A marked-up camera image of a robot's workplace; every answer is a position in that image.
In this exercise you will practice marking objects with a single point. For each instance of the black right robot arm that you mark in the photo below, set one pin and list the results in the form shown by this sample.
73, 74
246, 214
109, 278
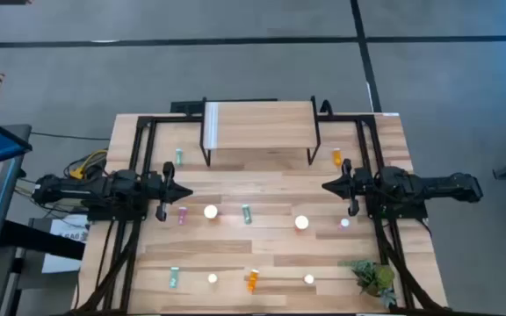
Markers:
433, 186

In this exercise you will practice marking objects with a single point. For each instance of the green artificial succulent plant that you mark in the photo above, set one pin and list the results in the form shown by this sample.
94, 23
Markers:
373, 278

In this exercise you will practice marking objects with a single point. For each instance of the pink medicine bottle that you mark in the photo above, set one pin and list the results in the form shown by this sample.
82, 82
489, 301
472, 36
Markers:
344, 223
182, 215
308, 278

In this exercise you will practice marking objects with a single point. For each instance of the black stand beam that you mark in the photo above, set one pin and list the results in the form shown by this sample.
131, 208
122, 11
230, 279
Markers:
42, 241

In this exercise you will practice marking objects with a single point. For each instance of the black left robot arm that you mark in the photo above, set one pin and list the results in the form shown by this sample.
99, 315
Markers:
59, 188

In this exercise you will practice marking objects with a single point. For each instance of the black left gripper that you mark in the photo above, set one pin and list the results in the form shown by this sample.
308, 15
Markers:
161, 191

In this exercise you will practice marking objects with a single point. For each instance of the small orange medicine bottle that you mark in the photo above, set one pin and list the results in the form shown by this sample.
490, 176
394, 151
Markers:
337, 157

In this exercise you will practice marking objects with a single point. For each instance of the wooden shelf with black legs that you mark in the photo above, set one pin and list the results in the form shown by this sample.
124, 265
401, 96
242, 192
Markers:
262, 125

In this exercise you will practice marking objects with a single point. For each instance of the green medicine bottle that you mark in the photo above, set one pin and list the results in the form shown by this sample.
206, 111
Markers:
174, 277
247, 213
178, 156

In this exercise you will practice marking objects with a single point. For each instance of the white paper sheet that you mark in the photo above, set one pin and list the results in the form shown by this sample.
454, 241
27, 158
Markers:
66, 226

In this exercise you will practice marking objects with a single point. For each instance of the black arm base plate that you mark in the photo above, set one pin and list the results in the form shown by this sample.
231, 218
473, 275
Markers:
112, 215
404, 213

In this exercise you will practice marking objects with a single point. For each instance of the large orange medicine bottle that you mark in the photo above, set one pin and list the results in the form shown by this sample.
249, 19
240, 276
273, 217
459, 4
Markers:
301, 222
210, 211

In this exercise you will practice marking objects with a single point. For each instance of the black power strip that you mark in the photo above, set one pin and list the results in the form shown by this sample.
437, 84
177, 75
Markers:
185, 106

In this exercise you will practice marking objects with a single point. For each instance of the small white-capped medicine bottle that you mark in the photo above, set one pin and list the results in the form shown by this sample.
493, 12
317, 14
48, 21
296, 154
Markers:
212, 277

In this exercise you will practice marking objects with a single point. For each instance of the long orange medicine bottle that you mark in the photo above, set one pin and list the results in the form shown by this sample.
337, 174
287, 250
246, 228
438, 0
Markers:
253, 280

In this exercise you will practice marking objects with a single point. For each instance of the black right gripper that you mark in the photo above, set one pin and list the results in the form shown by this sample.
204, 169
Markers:
356, 186

